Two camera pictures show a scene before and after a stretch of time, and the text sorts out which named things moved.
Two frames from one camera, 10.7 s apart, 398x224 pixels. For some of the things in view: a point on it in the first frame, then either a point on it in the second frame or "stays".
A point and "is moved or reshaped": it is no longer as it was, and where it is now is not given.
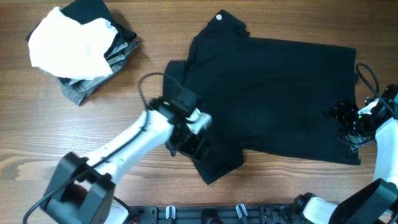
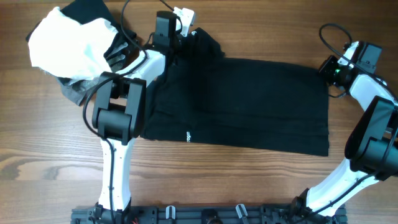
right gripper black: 341,112 → 324,70
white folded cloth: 63,46 stays
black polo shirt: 263,97 is moved or reshaped
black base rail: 213,214 stays
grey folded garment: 78,90 stays
